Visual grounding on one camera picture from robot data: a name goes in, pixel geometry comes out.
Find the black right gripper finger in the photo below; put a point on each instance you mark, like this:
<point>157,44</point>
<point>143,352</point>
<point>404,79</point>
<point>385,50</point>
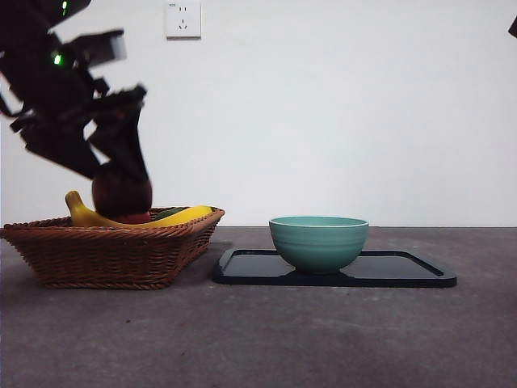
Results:
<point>514,28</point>

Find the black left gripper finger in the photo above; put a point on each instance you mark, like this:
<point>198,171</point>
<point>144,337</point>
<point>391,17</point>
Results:
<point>60,149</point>
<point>125,145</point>

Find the dark purple plum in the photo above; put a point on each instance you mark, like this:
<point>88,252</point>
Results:
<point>121,194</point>

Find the teal ribbed bowl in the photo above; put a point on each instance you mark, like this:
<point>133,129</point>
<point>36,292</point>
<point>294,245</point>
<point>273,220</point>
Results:
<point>319,246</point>

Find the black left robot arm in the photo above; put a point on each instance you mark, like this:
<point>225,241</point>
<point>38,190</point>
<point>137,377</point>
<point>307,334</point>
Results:
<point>36,72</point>

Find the yellow banana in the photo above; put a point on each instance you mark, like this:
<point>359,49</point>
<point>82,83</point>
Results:
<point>82,214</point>

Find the red apple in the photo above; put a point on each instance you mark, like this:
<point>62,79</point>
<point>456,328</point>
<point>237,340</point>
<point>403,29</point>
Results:
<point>137,218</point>

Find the green avocado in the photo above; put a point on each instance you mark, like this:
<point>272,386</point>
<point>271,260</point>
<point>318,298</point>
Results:
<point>169,213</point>

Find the brown wicker basket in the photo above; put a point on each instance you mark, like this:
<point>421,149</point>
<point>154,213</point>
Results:
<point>105,258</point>

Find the black rectangular tray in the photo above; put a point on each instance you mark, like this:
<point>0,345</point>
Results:
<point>250,271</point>

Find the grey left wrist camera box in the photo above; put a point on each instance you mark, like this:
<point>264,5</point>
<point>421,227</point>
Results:
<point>109,46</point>

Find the white wall power socket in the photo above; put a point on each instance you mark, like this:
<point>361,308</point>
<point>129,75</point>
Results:
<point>183,19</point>

